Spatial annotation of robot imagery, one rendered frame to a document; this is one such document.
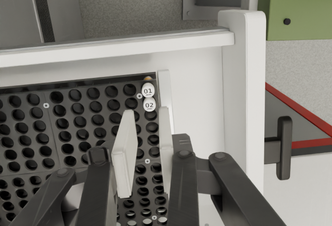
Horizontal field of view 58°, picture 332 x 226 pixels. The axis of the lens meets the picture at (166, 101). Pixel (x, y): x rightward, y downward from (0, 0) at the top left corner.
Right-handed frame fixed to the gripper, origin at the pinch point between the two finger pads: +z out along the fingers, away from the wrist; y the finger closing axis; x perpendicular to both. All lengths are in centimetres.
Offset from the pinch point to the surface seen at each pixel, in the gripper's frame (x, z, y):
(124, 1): 10, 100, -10
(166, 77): 0.7, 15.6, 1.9
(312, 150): -17.1, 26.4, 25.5
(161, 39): 5.6, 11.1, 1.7
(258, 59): 3.5, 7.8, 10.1
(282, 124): -3.8, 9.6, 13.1
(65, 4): 11, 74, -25
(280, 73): -24, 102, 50
